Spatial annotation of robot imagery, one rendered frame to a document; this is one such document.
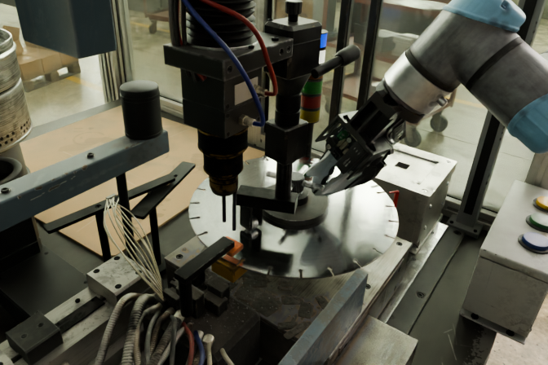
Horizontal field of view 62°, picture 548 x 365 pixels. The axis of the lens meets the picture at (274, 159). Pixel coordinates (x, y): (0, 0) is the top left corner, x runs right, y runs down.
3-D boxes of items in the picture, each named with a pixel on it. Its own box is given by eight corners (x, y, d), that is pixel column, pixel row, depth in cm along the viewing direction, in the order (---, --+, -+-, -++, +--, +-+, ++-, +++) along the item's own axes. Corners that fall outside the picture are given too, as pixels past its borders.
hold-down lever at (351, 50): (318, 57, 60) (320, 36, 58) (360, 67, 57) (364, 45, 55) (284, 71, 54) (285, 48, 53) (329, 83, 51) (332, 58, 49)
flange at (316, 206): (260, 184, 77) (261, 172, 76) (325, 187, 77) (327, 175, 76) (256, 223, 68) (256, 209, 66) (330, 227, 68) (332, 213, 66)
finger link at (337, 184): (297, 200, 67) (334, 160, 62) (318, 191, 72) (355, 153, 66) (310, 217, 66) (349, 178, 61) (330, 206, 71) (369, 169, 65)
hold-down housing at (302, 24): (285, 146, 63) (294, -5, 54) (312, 159, 61) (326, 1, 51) (257, 158, 60) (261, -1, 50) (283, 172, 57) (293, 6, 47)
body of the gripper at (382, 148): (310, 142, 62) (367, 76, 55) (341, 134, 68) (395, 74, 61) (346, 185, 59) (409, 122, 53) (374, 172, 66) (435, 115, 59)
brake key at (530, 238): (522, 238, 77) (525, 228, 76) (548, 247, 75) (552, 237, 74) (517, 249, 74) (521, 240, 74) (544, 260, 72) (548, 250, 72)
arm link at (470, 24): (528, 20, 44) (466, -33, 47) (445, 99, 51) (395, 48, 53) (541, 24, 51) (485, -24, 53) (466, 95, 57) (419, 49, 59)
